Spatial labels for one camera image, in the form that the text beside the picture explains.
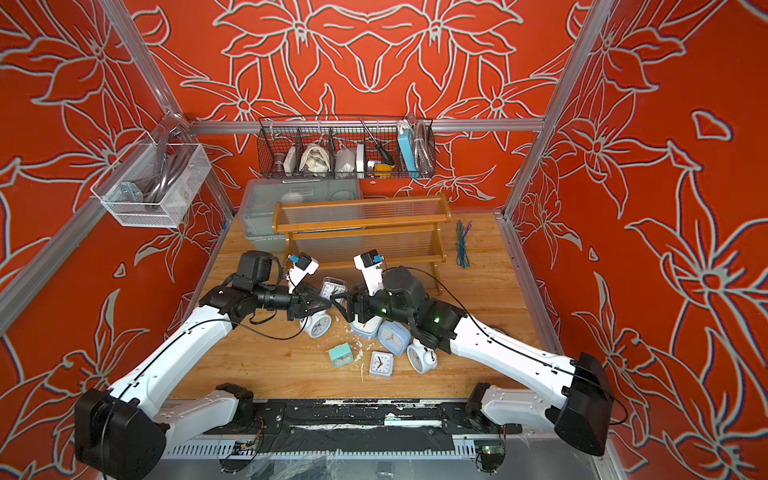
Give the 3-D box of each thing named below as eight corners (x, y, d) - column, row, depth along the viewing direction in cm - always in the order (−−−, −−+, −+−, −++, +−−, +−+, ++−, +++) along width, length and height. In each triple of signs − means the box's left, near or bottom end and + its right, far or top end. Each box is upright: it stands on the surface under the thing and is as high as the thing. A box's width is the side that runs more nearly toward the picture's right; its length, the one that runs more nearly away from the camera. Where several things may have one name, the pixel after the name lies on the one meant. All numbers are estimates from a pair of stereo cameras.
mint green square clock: (334, 370, 83) (331, 364, 78) (330, 357, 85) (327, 350, 81) (354, 361, 84) (353, 354, 80) (350, 348, 87) (348, 341, 82)
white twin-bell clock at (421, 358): (402, 362, 84) (404, 350, 76) (411, 349, 86) (414, 336, 79) (428, 381, 80) (432, 371, 73) (436, 367, 83) (441, 355, 75)
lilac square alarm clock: (369, 376, 81) (369, 374, 79) (370, 354, 85) (369, 351, 83) (394, 376, 81) (394, 374, 79) (394, 354, 85) (394, 351, 83)
